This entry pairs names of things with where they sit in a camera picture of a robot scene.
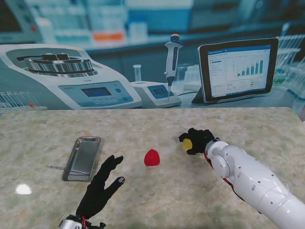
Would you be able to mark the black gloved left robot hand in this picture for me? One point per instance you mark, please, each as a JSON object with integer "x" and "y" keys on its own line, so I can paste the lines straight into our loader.
{"x": 95, "y": 193}

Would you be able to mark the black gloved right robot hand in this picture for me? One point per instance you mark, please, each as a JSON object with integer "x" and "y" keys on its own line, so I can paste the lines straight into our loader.
{"x": 200, "y": 140}

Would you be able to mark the yellow-topped clear culture dish lid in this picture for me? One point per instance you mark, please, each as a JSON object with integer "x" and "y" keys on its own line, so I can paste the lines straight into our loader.
{"x": 187, "y": 145}

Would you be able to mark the red round filter paper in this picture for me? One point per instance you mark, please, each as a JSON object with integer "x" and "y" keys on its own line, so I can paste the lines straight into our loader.
{"x": 151, "y": 158}

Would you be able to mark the rectangular stainless steel tray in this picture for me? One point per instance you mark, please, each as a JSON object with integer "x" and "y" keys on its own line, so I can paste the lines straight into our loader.
{"x": 82, "y": 159}

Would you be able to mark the printed laboratory scene backdrop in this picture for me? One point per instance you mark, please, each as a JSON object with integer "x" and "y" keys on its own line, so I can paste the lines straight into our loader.
{"x": 152, "y": 71}

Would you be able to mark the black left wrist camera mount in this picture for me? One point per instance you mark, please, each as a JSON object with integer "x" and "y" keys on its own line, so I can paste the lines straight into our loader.
{"x": 100, "y": 225}

